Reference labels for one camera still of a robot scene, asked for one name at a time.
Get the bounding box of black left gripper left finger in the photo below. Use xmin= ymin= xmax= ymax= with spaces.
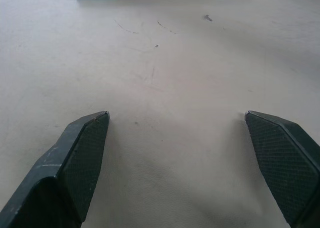
xmin=0 ymin=110 xmax=111 ymax=228

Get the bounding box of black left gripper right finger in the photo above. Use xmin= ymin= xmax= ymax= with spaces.
xmin=243 ymin=110 xmax=320 ymax=228

